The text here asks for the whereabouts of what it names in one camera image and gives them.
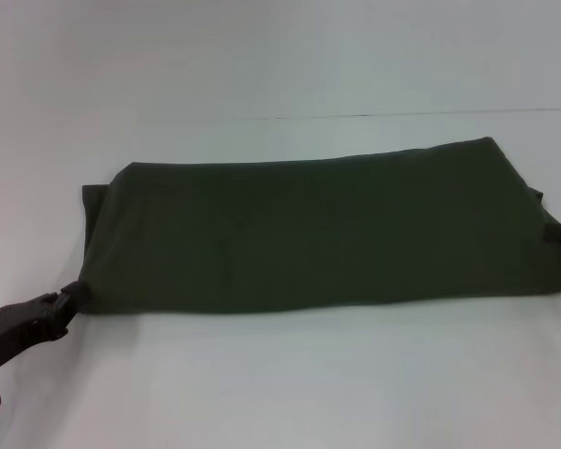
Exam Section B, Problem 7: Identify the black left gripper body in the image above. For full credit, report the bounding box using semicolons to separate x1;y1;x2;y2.
0;301;46;381

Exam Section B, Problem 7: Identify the dark green shirt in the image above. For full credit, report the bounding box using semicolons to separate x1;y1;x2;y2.
80;136;561;317

